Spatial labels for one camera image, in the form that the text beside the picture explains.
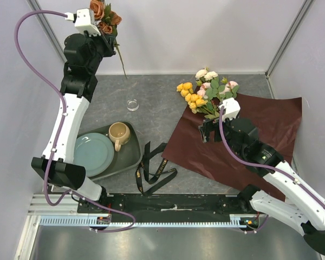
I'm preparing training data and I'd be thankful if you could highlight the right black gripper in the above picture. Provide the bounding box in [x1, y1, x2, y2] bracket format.
[198, 114, 244, 158]

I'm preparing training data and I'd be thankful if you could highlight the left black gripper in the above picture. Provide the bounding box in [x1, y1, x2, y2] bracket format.
[83, 25, 116, 74]

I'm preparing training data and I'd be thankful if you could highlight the orange rose stem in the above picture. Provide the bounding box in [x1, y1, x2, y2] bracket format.
[89, 0, 127, 78]

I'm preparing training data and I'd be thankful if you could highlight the yellow rose stem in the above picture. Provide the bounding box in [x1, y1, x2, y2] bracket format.
[176, 82, 219, 119]

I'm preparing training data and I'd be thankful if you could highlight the small pink peony stem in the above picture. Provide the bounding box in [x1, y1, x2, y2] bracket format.
[197, 82, 214, 100]

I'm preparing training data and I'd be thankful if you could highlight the white peony stem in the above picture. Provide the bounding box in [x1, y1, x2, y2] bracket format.
[195, 68, 218, 81]

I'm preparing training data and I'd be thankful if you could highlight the red wrapping paper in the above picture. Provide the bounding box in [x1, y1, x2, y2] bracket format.
[162, 94, 302, 201]

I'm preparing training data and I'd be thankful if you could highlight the black ribbon with gold text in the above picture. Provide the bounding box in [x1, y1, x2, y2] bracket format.
[135, 141, 178, 196]

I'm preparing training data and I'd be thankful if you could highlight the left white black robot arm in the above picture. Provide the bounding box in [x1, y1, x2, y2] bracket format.
[31, 33, 115, 213]

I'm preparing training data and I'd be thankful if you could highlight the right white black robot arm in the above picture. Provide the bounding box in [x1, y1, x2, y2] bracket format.
[198, 118, 325, 256]

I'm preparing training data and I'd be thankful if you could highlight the clear glass vase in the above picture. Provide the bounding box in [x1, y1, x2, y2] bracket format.
[127, 99, 139, 112]

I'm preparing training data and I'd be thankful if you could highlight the dark green tray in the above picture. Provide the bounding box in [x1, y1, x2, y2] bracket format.
[77, 121, 142, 181]

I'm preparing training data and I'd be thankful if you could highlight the beige ceramic mug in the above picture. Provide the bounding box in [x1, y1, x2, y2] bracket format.
[109, 122, 131, 152]

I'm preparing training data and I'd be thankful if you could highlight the teal plate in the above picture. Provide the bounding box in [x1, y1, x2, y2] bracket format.
[74, 133, 114, 178]

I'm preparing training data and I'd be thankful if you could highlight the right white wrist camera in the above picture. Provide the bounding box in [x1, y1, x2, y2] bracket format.
[218, 97, 241, 122]

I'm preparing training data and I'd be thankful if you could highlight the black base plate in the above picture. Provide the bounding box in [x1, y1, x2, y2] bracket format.
[77, 192, 271, 217]

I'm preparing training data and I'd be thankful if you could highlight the light blue cable duct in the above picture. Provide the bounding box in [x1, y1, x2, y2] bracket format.
[40, 216, 258, 228]

